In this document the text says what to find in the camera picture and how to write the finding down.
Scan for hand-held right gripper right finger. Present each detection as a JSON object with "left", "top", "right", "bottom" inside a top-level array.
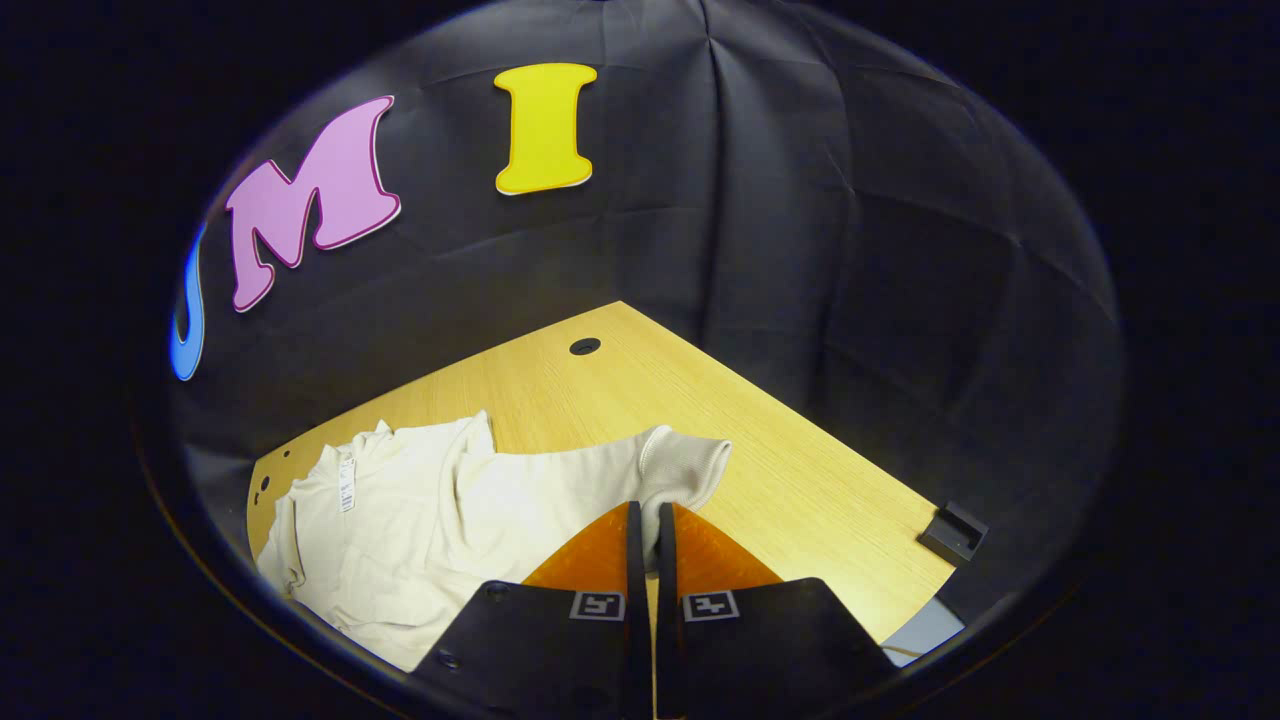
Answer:
[{"left": 655, "top": 501, "right": 899, "bottom": 720}]

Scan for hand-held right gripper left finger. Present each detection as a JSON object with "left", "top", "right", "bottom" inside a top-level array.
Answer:
[{"left": 412, "top": 500, "right": 651, "bottom": 720}]

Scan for cream white sweatshirt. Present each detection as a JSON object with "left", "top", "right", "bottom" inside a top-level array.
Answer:
[{"left": 255, "top": 410, "right": 733, "bottom": 673}]

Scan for black table edge clamp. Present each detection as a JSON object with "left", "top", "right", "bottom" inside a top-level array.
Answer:
[{"left": 917, "top": 502, "right": 989, "bottom": 567}]

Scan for black backdrop cloth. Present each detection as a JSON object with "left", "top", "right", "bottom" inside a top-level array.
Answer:
[{"left": 165, "top": 0, "right": 1121, "bottom": 641}]

